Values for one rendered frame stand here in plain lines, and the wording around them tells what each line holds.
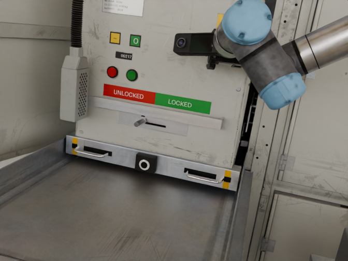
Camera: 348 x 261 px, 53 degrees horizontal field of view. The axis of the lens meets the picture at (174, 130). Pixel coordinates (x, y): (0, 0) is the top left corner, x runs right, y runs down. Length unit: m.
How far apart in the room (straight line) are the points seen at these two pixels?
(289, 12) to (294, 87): 0.55
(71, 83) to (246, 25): 0.53
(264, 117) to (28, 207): 0.74
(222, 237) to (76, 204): 0.36
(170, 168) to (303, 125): 0.44
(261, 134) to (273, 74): 0.59
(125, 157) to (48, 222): 0.34
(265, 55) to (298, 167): 0.65
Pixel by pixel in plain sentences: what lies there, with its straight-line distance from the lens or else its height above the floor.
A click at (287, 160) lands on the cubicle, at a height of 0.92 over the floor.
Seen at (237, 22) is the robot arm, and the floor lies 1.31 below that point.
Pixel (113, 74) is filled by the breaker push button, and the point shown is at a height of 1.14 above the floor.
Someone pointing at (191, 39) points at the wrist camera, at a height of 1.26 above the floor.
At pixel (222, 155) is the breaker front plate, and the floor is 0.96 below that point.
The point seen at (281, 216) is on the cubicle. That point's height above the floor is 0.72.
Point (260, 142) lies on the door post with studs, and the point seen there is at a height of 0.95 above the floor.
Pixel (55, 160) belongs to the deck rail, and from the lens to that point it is 1.12.
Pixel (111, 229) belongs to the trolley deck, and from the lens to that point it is 0.81.
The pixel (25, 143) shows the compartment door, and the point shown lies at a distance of 1.24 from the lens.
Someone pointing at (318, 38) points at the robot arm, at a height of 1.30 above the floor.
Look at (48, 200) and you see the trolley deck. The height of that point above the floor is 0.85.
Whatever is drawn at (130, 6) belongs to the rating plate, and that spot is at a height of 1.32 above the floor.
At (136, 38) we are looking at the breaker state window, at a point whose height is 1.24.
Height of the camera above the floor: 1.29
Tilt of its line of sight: 16 degrees down
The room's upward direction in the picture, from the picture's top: 7 degrees clockwise
